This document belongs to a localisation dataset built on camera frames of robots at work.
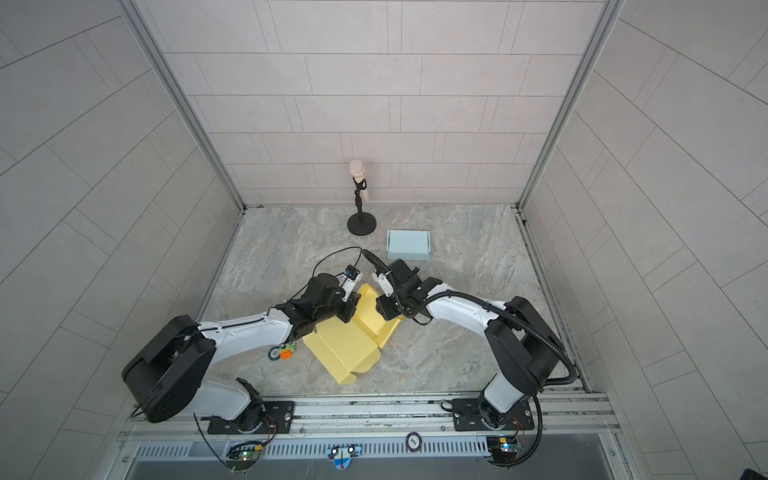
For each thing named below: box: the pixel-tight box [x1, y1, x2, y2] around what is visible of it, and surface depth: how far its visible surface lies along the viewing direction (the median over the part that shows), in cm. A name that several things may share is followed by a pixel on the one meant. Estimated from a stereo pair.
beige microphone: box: [349, 159, 369, 203], surface depth 94 cm
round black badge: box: [406, 431, 423, 453], surface depth 69 cm
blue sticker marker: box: [326, 445, 361, 471], surface depth 67 cm
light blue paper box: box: [386, 230, 431, 261], surface depth 104 cm
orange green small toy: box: [279, 342, 297, 360], surface depth 81 cm
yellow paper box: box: [303, 284, 405, 385], surface depth 78 cm
